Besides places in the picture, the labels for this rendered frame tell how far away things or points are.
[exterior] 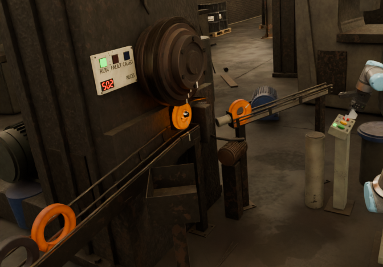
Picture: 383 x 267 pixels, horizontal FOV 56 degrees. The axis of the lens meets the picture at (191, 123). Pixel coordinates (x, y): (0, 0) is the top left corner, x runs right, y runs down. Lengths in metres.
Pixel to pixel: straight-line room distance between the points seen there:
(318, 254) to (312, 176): 0.52
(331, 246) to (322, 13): 2.77
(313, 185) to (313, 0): 2.47
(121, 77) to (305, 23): 3.05
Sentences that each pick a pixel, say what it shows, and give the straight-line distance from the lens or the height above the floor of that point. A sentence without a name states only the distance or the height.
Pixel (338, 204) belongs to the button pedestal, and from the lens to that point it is 2.66.
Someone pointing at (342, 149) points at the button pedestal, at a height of 0.44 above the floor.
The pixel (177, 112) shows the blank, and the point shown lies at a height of 0.85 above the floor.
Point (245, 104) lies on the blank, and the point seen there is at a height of 0.75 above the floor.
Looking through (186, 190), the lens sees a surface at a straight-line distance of 1.71.
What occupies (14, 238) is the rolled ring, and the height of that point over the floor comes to 0.73.
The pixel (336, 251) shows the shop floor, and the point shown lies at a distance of 2.34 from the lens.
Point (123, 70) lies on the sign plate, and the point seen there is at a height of 1.14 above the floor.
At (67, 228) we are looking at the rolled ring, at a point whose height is 0.62.
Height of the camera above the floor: 1.46
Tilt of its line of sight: 20 degrees down
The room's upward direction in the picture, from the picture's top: 6 degrees counter-clockwise
